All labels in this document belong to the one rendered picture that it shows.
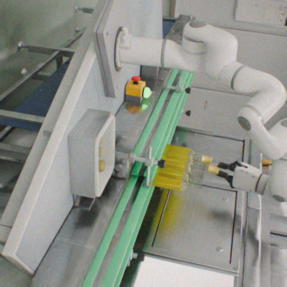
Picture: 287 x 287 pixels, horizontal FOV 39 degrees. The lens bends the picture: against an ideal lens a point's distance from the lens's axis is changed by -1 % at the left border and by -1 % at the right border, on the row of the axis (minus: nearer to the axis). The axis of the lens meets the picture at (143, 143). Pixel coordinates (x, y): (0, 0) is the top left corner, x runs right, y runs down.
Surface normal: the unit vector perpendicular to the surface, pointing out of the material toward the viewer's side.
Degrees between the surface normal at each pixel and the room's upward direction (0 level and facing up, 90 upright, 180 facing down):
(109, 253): 90
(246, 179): 109
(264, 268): 90
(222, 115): 90
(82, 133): 90
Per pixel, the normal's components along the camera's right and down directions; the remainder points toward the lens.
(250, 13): -0.24, 0.52
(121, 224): 0.05, -0.83
